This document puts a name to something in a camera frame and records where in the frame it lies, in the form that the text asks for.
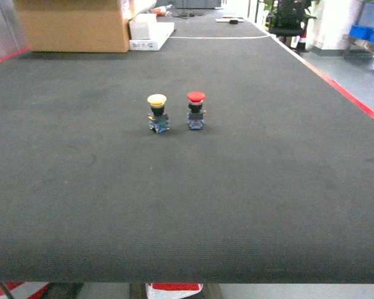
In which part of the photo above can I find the red mushroom push button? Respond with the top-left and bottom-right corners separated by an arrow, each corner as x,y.
186,91 -> 206,130

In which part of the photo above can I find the black office chair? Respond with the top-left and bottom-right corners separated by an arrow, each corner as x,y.
267,0 -> 312,45

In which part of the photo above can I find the dark grey table mat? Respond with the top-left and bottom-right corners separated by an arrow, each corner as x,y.
0,13 -> 374,283

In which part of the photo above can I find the center red white cone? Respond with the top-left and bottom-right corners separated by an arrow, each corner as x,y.
129,283 -> 223,299

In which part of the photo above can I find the white flat carton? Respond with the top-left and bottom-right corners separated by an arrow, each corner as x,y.
129,13 -> 175,51

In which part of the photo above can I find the brown cardboard box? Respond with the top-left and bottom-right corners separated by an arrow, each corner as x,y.
13,1 -> 135,53

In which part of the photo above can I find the left red white cone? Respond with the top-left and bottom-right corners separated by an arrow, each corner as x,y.
0,282 -> 82,299

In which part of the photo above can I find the yellow mushroom push button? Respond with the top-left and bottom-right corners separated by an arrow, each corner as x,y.
147,93 -> 170,134

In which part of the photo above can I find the red white cone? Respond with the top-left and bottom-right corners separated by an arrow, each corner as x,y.
0,282 -> 82,299
129,283 -> 223,299

